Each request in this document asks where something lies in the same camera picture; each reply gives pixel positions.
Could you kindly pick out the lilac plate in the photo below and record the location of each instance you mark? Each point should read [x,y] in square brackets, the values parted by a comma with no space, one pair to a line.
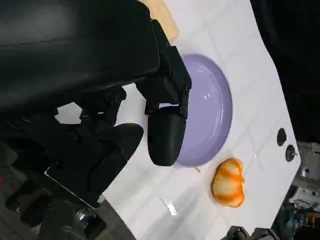
[207,107]

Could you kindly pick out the beige towel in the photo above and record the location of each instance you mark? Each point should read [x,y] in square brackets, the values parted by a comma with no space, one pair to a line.
[166,21]

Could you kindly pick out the orange and white bread roll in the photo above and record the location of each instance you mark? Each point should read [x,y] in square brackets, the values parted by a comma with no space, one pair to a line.
[228,182]

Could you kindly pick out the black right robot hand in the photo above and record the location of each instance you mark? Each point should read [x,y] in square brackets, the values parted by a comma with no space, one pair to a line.
[240,233]

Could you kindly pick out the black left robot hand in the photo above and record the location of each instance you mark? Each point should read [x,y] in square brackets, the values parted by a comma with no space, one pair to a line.
[75,50]

